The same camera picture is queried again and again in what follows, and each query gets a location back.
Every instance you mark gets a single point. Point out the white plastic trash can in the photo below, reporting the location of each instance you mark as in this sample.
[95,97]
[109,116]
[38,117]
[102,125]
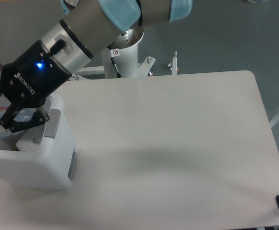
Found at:
[51,166]

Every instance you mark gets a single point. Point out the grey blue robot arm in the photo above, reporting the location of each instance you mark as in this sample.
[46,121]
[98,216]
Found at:
[89,27]

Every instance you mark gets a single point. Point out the white frame bracket with bolt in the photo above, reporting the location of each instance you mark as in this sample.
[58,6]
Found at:
[173,66]

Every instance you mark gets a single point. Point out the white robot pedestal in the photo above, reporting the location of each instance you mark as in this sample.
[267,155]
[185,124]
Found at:
[121,59]

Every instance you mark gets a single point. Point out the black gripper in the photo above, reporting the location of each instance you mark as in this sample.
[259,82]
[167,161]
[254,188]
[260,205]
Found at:
[31,74]

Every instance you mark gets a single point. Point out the clear plastic water bottle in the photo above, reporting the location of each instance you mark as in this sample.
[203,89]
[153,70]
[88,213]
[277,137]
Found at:
[22,116]

